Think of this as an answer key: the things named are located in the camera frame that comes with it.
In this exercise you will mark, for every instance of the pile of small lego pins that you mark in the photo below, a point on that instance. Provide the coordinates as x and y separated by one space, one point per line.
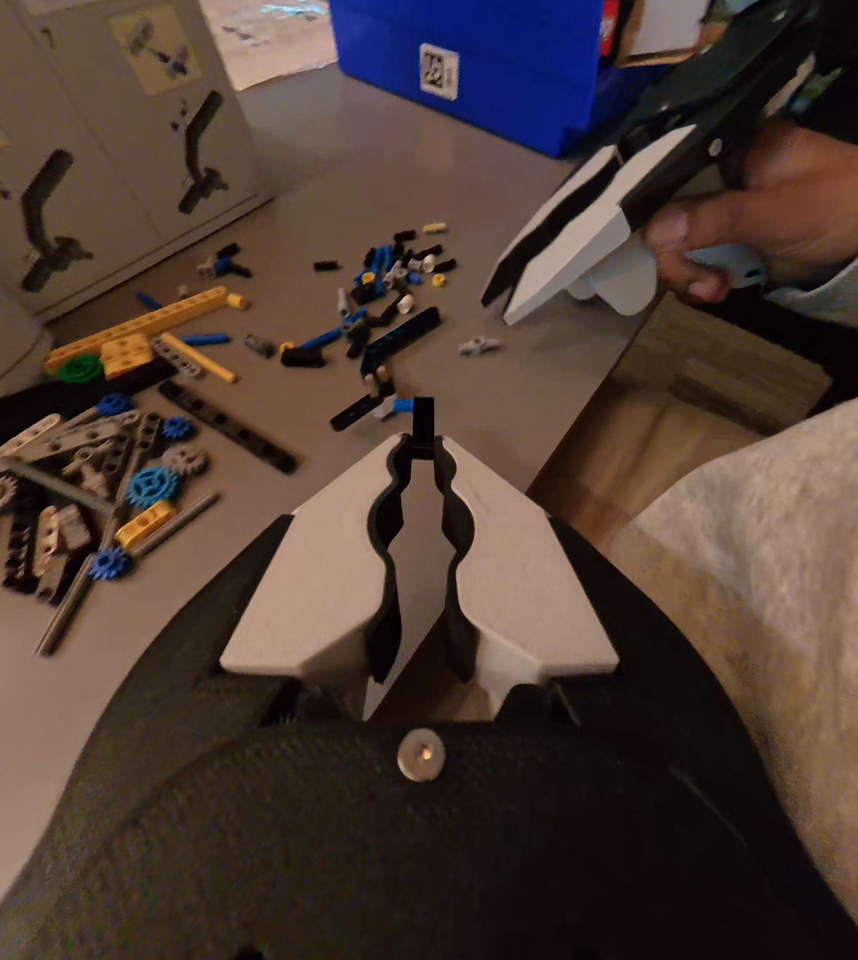
391 277

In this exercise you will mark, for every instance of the white printed paper sheet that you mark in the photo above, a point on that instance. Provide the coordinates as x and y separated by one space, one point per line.
271 37

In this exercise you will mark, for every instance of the yellow lego beam assembly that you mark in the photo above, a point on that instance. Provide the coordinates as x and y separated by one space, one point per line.
136 330

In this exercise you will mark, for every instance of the person's right hand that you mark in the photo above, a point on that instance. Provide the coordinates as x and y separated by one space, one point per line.
788 210

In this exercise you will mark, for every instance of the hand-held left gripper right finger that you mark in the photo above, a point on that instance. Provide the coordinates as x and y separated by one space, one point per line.
534 592

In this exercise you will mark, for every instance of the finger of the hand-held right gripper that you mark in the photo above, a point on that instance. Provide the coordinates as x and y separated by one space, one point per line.
556 210
579 270

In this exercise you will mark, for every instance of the pile of lego beams and gears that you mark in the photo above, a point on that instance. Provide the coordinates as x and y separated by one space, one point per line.
76 480

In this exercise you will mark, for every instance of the small grey lego connector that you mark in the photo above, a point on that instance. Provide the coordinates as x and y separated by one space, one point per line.
479 345

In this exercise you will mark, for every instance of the open lego instruction booklet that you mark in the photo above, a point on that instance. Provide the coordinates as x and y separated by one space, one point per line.
99 150

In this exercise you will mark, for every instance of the blue plastic bin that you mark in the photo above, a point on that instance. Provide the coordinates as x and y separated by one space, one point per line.
504 75

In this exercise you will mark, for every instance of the yellow lego axle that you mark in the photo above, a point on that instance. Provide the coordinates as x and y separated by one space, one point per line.
200 358

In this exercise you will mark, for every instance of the small black lego piece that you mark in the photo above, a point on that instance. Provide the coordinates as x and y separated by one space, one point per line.
423 427

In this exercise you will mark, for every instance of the long black lego beam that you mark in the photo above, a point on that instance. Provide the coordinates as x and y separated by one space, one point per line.
230 429

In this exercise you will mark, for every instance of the black curved lego beam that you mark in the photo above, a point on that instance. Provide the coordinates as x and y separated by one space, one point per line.
402 334

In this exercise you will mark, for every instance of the blue lego axle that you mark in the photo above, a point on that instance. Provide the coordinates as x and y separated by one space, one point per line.
205 339

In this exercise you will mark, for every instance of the cardboard box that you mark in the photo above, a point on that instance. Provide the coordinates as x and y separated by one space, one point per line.
657 30

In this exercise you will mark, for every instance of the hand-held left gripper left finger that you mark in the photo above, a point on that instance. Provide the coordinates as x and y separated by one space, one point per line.
309 592

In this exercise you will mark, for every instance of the black lego beam blue pin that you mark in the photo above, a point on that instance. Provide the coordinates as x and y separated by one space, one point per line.
365 412

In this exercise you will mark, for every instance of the green lego gear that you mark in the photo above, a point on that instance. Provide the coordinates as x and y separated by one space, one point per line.
81 369

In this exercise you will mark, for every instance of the small blue black lego connector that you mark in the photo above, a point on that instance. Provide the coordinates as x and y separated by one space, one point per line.
225 262

